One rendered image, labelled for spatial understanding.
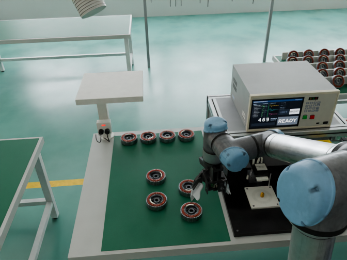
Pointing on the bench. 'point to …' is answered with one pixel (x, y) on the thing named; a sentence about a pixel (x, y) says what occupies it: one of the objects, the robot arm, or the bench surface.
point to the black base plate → (234, 212)
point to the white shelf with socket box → (109, 95)
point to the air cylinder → (252, 177)
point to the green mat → (130, 163)
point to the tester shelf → (228, 108)
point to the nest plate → (253, 198)
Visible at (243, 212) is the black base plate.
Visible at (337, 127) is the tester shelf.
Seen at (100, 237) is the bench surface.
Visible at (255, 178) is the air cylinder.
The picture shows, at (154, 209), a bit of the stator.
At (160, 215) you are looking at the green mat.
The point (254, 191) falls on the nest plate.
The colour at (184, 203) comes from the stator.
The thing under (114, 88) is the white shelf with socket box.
